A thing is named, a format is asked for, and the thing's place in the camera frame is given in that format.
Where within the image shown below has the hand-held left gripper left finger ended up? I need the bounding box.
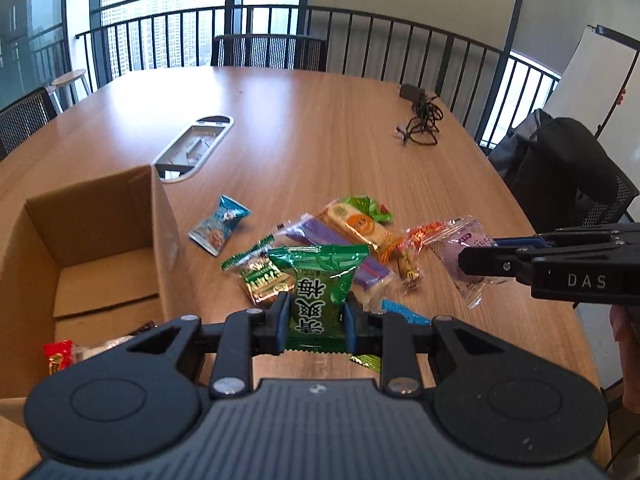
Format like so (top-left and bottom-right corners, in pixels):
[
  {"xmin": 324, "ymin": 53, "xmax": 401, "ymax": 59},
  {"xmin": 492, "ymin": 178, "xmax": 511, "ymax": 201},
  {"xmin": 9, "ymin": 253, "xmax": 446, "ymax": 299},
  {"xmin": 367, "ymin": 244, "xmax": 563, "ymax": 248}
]
[{"xmin": 126, "ymin": 292, "xmax": 292, "ymax": 397}]

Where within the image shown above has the blue white snack packet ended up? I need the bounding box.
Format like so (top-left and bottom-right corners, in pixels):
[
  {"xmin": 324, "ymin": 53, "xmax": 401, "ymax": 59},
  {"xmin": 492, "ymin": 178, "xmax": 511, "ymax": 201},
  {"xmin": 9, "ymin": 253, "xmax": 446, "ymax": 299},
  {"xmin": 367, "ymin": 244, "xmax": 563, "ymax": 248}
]
[{"xmin": 187, "ymin": 194, "xmax": 253, "ymax": 259}]

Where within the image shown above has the plain blue snack packet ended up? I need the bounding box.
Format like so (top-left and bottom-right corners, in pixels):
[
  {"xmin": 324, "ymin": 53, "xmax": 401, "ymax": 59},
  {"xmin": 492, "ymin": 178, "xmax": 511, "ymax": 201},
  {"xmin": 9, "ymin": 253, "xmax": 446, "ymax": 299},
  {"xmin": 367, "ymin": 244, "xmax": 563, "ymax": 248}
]
[{"xmin": 381, "ymin": 298, "xmax": 432, "ymax": 325}]

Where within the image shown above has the person's right hand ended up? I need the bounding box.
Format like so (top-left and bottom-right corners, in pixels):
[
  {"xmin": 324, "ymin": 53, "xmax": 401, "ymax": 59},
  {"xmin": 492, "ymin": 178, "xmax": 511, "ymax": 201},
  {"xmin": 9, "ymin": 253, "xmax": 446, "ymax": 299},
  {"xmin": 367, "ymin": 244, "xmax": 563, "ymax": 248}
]
[{"xmin": 610, "ymin": 305, "xmax": 640, "ymax": 412}]

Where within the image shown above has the green gold snack packet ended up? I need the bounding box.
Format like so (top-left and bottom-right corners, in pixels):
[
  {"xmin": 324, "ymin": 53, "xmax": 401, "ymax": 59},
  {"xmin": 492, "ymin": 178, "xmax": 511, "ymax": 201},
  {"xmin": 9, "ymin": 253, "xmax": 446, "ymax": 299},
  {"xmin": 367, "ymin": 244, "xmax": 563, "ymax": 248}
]
[
  {"xmin": 349, "ymin": 353, "xmax": 384, "ymax": 372},
  {"xmin": 221, "ymin": 242, "xmax": 297, "ymax": 307}
]

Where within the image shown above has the dark green snack packet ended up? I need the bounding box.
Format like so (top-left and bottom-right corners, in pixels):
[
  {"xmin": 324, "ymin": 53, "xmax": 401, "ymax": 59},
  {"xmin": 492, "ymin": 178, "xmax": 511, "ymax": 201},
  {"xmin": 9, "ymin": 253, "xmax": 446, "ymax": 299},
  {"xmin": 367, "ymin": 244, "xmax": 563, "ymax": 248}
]
[{"xmin": 267, "ymin": 244, "xmax": 372, "ymax": 357}]

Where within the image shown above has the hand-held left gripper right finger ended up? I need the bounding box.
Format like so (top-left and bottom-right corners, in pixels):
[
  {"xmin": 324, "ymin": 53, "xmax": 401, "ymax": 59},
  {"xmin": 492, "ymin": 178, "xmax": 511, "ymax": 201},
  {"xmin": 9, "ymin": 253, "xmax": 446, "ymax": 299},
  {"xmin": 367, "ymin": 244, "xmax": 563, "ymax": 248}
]
[{"xmin": 341, "ymin": 293, "xmax": 505, "ymax": 399}]

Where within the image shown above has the oval table cable tray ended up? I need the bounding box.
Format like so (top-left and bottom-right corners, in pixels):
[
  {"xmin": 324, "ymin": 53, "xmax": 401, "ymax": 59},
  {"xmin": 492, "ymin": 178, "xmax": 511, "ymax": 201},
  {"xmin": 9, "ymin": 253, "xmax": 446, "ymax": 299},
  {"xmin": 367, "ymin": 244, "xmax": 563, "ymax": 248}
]
[{"xmin": 153, "ymin": 114, "xmax": 235, "ymax": 182}]

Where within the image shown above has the round wooden stool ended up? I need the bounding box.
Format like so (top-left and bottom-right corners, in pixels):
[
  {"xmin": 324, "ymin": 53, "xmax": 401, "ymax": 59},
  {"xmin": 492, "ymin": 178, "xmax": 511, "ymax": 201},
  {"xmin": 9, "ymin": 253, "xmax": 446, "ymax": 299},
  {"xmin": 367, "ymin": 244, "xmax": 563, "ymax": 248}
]
[{"xmin": 51, "ymin": 68, "xmax": 93, "ymax": 111}]

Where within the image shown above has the long purple snack packet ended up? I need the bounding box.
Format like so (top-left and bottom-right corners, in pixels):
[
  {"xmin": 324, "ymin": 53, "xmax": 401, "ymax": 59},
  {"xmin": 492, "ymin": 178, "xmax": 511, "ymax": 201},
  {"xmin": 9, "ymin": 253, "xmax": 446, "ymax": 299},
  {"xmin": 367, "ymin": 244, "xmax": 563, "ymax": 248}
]
[{"xmin": 272, "ymin": 213, "xmax": 401, "ymax": 312}]

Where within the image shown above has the red orange snack packet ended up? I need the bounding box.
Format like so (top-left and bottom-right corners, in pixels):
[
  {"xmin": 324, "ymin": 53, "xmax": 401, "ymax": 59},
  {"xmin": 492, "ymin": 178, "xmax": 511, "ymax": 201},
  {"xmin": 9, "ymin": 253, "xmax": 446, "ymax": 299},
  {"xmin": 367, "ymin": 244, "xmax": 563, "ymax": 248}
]
[{"xmin": 394, "ymin": 220, "xmax": 446, "ymax": 290}]

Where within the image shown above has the chair with black jacket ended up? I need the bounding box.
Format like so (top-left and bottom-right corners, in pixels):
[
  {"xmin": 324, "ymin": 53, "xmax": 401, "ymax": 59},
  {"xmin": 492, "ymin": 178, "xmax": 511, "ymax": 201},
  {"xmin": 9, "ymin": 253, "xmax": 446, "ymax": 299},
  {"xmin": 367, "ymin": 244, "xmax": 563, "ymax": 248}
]
[{"xmin": 509, "ymin": 117, "xmax": 619, "ymax": 235}]

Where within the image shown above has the black cable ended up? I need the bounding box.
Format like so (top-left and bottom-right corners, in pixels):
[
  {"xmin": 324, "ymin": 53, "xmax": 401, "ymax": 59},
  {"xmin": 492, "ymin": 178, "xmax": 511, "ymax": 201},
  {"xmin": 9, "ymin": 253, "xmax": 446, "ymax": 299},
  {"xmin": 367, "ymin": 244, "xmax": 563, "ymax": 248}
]
[{"xmin": 392, "ymin": 96, "xmax": 446, "ymax": 147}]

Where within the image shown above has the yellow orange cracker packet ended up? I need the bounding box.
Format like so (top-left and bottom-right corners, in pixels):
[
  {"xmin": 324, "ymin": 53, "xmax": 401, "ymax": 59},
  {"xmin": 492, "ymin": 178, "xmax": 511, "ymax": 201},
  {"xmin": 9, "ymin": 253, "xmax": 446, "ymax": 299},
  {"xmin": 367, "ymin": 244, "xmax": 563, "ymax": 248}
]
[{"xmin": 317, "ymin": 199, "xmax": 404, "ymax": 264}]

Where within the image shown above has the clear purple pastry packet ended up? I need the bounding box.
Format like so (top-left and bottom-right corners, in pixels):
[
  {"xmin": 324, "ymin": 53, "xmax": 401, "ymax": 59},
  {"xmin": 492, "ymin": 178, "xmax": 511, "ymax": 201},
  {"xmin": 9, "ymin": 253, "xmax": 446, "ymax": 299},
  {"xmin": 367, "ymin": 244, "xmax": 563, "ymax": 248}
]
[{"xmin": 421, "ymin": 215, "xmax": 502, "ymax": 310}]

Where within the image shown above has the grey bag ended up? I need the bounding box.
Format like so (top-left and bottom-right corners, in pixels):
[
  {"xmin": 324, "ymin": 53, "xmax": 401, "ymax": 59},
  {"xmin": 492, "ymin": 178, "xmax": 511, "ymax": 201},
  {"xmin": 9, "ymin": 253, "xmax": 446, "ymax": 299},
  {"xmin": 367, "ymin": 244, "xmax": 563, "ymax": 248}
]
[{"xmin": 487, "ymin": 108, "xmax": 557, "ymax": 182}]

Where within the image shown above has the black metal railing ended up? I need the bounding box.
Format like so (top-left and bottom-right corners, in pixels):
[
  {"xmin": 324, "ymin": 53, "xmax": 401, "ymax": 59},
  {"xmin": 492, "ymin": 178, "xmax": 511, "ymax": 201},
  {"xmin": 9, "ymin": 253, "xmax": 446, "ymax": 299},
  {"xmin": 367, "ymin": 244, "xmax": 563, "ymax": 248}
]
[{"xmin": 75, "ymin": 3, "xmax": 564, "ymax": 147}]

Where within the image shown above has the cardboard box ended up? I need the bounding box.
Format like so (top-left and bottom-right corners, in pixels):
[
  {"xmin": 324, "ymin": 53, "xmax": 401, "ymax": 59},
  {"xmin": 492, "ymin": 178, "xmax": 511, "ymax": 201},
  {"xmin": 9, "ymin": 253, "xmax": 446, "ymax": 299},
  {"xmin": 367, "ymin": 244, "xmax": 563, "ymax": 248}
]
[{"xmin": 0, "ymin": 164, "xmax": 187, "ymax": 480}]

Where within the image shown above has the black mesh office chair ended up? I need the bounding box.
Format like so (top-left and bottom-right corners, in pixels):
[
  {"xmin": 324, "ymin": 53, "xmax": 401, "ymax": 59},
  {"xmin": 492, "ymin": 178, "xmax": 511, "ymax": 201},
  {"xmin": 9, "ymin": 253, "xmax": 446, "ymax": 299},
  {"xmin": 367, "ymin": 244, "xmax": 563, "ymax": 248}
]
[
  {"xmin": 210, "ymin": 33, "xmax": 329, "ymax": 73},
  {"xmin": 0, "ymin": 86, "xmax": 59, "ymax": 159},
  {"xmin": 574, "ymin": 169, "xmax": 640, "ymax": 227}
]

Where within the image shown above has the whiteboard on stand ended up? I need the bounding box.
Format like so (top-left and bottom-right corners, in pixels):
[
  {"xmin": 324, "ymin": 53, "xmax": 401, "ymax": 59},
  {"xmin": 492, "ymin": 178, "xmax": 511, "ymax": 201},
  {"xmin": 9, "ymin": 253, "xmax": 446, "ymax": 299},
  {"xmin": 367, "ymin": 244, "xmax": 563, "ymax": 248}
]
[{"xmin": 541, "ymin": 23, "xmax": 640, "ymax": 206}]

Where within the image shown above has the light green snack packet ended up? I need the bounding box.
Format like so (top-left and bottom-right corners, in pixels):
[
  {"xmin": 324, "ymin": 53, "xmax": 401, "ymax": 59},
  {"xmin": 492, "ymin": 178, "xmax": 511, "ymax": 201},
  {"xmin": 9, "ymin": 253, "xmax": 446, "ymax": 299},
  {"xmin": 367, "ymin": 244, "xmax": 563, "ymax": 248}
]
[{"xmin": 335, "ymin": 194, "xmax": 395, "ymax": 224}]

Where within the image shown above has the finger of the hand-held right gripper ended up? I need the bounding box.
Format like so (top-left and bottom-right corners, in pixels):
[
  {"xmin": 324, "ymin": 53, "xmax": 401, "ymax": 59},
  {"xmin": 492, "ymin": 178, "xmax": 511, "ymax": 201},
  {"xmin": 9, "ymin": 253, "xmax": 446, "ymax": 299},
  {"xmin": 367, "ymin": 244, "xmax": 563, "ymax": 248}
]
[
  {"xmin": 458, "ymin": 245, "xmax": 552, "ymax": 283},
  {"xmin": 493, "ymin": 233, "xmax": 557, "ymax": 250}
]

